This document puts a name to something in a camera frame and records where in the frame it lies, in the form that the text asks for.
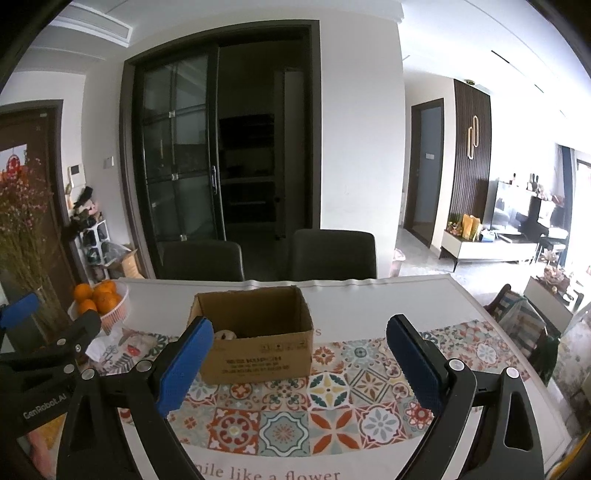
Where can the cardboard box on floor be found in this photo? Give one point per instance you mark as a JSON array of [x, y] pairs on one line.
[[127, 265]]

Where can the orange fruit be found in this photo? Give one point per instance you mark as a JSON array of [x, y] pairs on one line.
[[110, 303], [87, 307], [83, 292], [107, 287]]

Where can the blue curtain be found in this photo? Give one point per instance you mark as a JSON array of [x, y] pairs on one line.
[[565, 175]]

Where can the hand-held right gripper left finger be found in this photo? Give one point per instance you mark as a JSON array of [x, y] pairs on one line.
[[184, 364]]

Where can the white fruit basket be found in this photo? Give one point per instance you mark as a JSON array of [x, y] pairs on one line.
[[115, 314]]

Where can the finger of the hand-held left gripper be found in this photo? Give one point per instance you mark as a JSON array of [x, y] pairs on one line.
[[85, 330], [21, 307]]

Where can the white wall intercom panel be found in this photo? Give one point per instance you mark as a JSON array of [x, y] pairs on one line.
[[76, 175]]

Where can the patterned tile print table mat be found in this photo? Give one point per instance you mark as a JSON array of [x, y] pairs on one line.
[[332, 415]]

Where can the beige round toy figure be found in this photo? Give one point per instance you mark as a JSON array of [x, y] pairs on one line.
[[225, 334]]

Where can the brown cardboard box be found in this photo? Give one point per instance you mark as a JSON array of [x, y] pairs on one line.
[[258, 360]]

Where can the leaf print white cloth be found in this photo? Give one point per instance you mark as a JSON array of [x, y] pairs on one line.
[[134, 344]]

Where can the dark wooden entrance door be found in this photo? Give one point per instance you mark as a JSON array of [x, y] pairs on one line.
[[41, 138]]

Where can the dark slatted wall panel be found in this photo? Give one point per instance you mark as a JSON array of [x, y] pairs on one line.
[[471, 184]]

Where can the dark framed sliding glass door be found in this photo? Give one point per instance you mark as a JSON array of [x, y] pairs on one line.
[[180, 152]]

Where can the chair with striped cloth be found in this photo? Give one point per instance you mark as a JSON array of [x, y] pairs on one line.
[[526, 323]]

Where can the flat screen television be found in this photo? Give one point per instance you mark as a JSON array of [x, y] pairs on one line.
[[508, 212]]

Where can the dried pink flower bouquet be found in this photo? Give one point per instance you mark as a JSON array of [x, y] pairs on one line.
[[23, 230]]

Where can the dark dining chair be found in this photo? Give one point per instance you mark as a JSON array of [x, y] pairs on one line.
[[203, 261], [332, 254]]

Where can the white shoe rack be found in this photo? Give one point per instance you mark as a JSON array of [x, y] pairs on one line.
[[92, 244]]

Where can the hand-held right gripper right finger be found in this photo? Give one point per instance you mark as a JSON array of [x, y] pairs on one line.
[[413, 364]]

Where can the white tv cabinet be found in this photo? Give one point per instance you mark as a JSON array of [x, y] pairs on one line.
[[485, 249]]

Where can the small waste bin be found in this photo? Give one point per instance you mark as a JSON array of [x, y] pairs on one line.
[[398, 263]]

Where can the yellow bag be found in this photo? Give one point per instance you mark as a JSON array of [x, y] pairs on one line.
[[471, 227]]

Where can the dark framed doorway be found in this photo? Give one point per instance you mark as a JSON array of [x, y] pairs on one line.
[[427, 175]]

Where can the white light switch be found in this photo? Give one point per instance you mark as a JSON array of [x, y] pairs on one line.
[[108, 162]]

